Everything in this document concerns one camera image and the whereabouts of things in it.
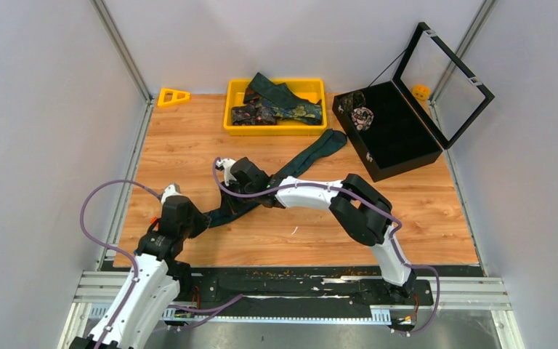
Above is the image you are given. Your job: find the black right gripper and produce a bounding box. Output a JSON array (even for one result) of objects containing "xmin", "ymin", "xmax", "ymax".
[{"xmin": 219, "ymin": 177, "xmax": 257, "ymax": 216}]

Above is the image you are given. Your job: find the dark green tie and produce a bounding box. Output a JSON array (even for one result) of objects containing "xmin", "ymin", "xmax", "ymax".
[
  {"xmin": 243, "ymin": 72, "xmax": 322, "ymax": 108},
  {"xmin": 206, "ymin": 129, "xmax": 347, "ymax": 228}
]

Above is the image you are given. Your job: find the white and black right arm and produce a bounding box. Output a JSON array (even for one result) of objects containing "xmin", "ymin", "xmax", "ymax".
[{"xmin": 213, "ymin": 158, "xmax": 416, "ymax": 304}]

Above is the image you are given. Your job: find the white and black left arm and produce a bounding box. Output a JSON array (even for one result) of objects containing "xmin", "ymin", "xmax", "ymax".
[{"xmin": 70, "ymin": 193, "xmax": 209, "ymax": 348}]

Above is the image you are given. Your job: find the dark patterned tie in bin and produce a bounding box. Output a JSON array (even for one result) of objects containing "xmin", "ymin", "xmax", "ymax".
[{"xmin": 231, "ymin": 105, "xmax": 277, "ymax": 126}]

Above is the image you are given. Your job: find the blue floral tie in bin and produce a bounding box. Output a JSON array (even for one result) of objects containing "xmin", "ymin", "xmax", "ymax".
[{"xmin": 255, "ymin": 100, "xmax": 323, "ymax": 126}]

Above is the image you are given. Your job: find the dark green tie in bin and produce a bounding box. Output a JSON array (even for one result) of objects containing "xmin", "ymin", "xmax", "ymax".
[{"xmin": 243, "ymin": 72, "xmax": 322, "ymax": 108}]

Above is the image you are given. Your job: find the yellow triangle toy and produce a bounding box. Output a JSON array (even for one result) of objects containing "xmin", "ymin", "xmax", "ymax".
[{"xmin": 157, "ymin": 87, "xmax": 191, "ymax": 108}]

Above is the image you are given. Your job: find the yellow plastic bin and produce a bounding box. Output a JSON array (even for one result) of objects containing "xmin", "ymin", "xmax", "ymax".
[{"xmin": 222, "ymin": 75, "xmax": 328, "ymax": 136}]

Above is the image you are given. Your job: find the rolled floral tie in box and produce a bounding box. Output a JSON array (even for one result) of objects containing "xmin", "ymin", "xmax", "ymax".
[{"xmin": 350, "ymin": 107, "xmax": 374, "ymax": 132}]

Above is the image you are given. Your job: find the rolled dark tie in box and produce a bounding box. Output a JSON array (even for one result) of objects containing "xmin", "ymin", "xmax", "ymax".
[{"xmin": 338, "ymin": 90, "xmax": 365, "ymax": 120}]

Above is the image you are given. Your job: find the black gift box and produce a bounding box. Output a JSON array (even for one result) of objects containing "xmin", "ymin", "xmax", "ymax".
[{"xmin": 332, "ymin": 22, "xmax": 495, "ymax": 182}]

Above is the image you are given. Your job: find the yellow round toy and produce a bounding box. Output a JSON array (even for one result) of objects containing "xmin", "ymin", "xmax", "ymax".
[{"xmin": 411, "ymin": 84, "xmax": 431, "ymax": 101}]

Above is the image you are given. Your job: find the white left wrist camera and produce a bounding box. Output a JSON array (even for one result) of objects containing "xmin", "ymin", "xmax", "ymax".
[{"xmin": 160, "ymin": 182, "xmax": 181, "ymax": 204}]

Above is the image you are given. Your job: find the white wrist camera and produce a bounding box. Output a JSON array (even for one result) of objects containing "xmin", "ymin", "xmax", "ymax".
[
  {"xmin": 160, "ymin": 182, "xmax": 181, "ymax": 204},
  {"xmin": 215, "ymin": 158, "xmax": 236, "ymax": 186}
]

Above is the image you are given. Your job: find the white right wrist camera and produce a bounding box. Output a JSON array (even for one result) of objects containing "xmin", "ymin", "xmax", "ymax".
[{"xmin": 215, "ymin": 158, "xmax": 236, "ymax": 186}]

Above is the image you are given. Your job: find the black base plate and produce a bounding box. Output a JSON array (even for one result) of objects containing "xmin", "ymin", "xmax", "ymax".
[{"xmin": 175, "ymin": 265, "xmax": 434, "ymax": 318}]

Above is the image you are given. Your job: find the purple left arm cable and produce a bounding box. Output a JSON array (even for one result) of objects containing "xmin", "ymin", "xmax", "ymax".
[{"xmin": 79, "ymin": 180, "xmax": 244, "ymax": 349}]

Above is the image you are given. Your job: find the aluminium rail frame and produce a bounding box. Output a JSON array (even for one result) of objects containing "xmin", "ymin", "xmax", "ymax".
[{"xmin": 57, "ymin": 269, "xmax": 525, "ymax": 349}]

